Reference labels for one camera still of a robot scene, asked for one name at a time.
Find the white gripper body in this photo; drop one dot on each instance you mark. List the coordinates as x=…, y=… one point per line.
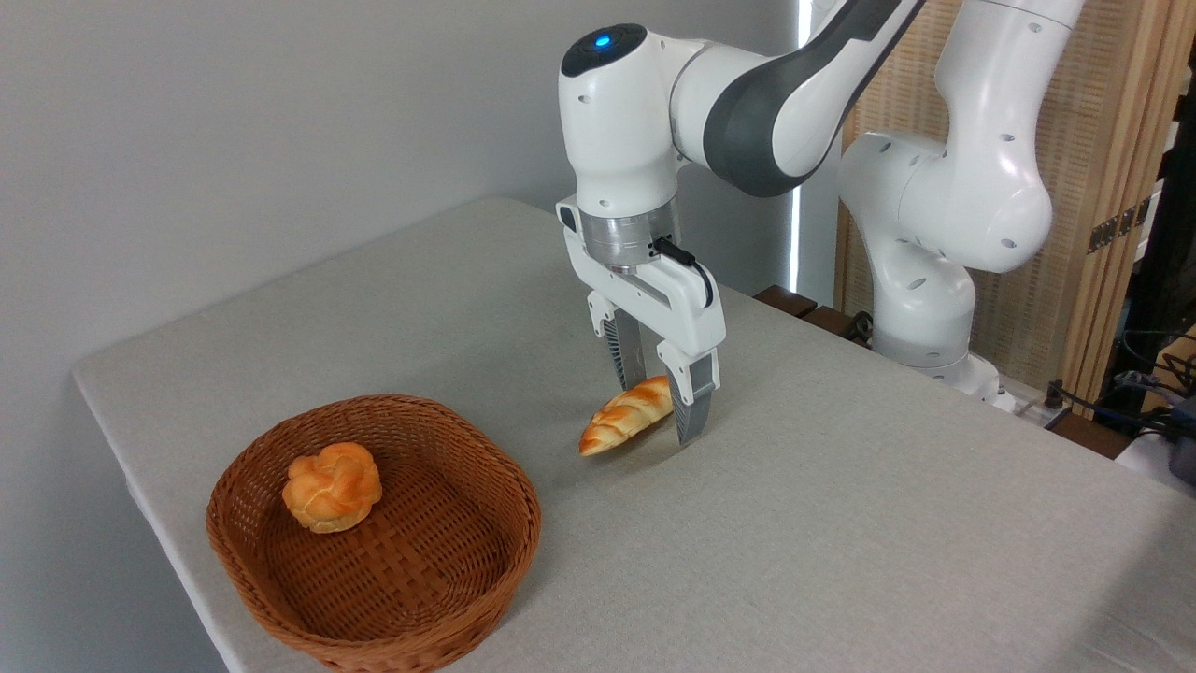
x=687, y=313

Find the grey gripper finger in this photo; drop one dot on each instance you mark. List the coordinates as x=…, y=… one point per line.
x=693, y=402
x=628, y=355

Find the long braided bread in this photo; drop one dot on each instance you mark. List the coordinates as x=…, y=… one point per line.
x=621, y=416

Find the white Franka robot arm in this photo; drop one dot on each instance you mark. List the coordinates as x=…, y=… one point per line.
x=841, y=103

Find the brown wicker basket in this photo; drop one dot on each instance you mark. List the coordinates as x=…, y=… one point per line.
x=411, y=579

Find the round knotted bread roll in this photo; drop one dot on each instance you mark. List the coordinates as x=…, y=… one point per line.
x=332, y=488

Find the dark wooden block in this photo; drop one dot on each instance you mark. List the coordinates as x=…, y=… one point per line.
x=785, y=299
x=833, y=322
x=1089, y=435

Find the metal screen hinge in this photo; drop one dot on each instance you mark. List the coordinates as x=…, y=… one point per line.
x=1117, y=224

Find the black metal stand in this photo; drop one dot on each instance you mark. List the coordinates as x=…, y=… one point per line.
x=1163, y=252

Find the blue grey box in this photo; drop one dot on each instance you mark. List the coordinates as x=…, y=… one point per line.
x=1185, y=449

